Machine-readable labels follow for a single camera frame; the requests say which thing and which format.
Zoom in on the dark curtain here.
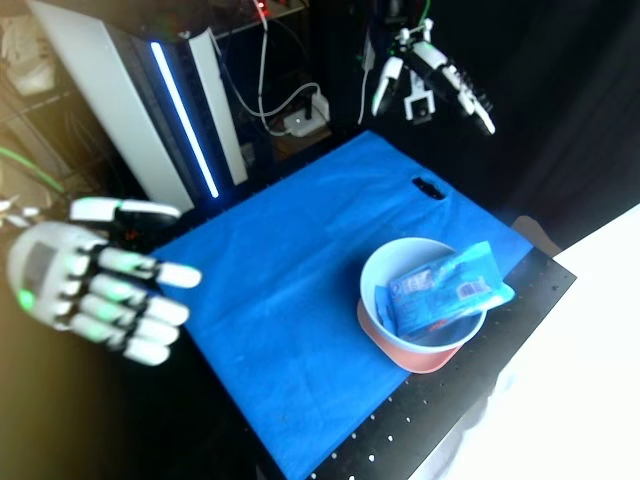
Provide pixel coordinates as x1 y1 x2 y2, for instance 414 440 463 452
439 0 640 251

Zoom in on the metal wire shelf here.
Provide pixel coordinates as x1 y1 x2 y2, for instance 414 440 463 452
0 0 116 211

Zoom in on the white power strip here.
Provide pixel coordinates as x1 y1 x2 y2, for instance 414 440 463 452
272 89 331 139

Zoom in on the white hanging cable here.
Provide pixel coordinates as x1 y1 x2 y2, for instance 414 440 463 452
357 34 377 126

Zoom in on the blue mat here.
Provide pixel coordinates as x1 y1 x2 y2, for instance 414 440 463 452
149 130 534 480

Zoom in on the white tower with blue light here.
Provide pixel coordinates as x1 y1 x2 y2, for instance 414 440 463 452
27 0 250 211

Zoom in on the light blue bowl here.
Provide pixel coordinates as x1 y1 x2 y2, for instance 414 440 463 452
359 237 489 357

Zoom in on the pink square plate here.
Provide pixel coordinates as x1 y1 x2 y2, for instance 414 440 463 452
355 297 464 375

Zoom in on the blue cookie packet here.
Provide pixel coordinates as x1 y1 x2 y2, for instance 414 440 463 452
374 241 516 337

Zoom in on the white looping cable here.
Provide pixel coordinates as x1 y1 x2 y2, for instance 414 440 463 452
219 0 324 136

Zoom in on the black perforated board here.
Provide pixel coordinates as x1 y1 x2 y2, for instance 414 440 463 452
249 247 577 480

